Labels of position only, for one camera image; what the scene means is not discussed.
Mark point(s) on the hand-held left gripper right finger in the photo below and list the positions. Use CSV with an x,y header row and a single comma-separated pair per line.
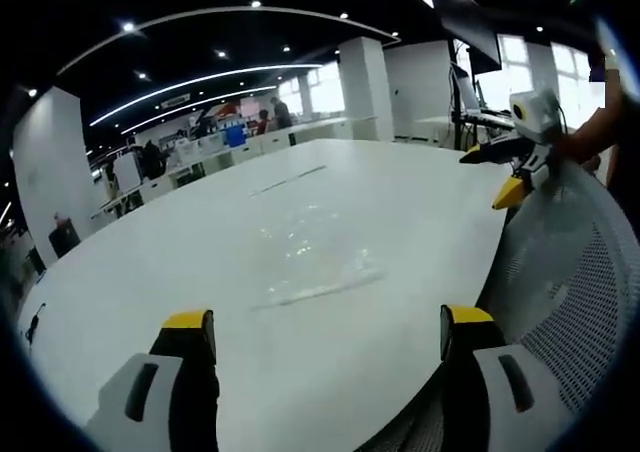
x,y
492,372

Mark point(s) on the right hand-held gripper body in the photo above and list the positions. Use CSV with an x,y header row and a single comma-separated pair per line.
x,y
539,114

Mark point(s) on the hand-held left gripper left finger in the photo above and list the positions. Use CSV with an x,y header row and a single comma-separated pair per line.
x,y
172,367

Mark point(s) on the clear food packaging bag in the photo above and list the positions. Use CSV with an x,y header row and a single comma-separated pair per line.
x,y
295,227
325,279

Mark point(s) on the black monitor stand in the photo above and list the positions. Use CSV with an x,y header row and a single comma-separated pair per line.
x,y
456,87

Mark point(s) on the black computer monitor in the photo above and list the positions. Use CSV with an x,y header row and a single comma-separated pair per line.
x,y
472,32

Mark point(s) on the grey mesh office chair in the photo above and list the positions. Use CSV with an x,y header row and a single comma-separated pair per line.
x,y
565,292

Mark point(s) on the small black clip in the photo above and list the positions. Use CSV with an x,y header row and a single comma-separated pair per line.
x,y
34,323

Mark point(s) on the white cabinet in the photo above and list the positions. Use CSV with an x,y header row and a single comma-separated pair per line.
x,y
126,172

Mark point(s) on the blue storage box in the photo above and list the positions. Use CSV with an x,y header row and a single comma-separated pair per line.
x,y
236,137

